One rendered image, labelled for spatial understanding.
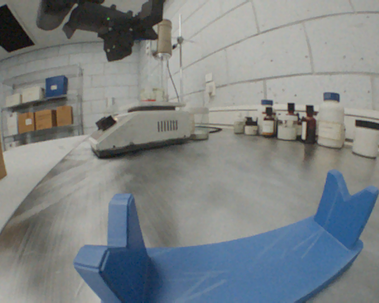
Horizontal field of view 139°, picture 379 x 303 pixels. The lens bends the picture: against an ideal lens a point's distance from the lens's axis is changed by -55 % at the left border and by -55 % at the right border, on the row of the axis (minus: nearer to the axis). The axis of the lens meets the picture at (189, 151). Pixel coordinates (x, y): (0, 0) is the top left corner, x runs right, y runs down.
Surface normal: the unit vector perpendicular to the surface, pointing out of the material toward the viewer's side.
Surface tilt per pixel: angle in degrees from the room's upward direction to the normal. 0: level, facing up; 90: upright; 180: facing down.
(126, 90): 90
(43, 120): 90
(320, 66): 90
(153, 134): 90
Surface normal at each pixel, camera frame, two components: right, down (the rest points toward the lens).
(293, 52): -0.86, 0.13
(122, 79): 0.51, 0.18
